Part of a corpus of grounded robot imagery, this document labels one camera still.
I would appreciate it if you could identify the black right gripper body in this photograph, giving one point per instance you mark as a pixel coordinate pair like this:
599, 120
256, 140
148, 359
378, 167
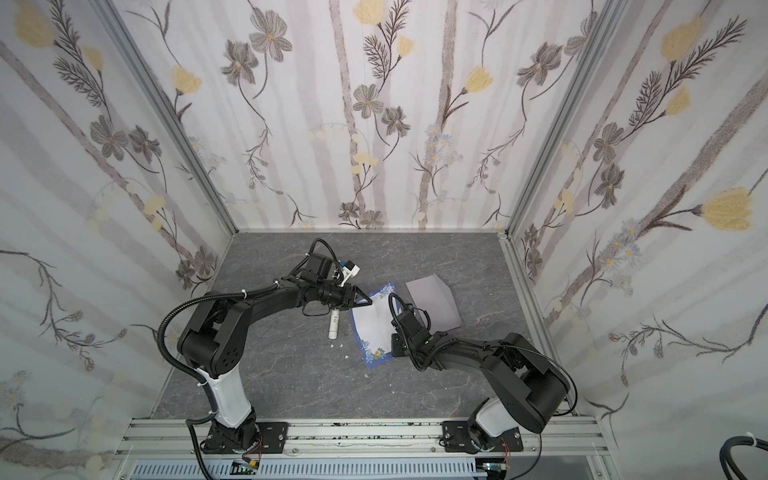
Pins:
405, 322

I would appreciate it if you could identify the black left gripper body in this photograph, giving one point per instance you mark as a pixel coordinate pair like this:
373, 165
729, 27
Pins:
345, 294

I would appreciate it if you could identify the blue bordered letter paper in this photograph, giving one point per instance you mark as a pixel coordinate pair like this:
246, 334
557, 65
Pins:
373, 329

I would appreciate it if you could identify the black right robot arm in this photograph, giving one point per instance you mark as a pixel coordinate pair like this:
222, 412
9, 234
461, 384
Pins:
528, 386

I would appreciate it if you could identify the grey paper envelope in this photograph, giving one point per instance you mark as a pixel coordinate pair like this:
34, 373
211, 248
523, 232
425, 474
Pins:
434, 296

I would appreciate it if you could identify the white glue stick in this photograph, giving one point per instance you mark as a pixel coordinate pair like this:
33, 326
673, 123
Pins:
334, 324

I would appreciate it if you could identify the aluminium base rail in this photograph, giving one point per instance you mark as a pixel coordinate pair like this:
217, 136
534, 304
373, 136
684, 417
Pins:
347, 438

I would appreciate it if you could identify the white slotted cable duct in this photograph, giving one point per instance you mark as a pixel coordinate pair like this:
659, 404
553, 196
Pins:
377, 468

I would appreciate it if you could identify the black cable bundle corner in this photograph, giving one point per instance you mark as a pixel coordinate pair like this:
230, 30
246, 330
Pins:
743, 457

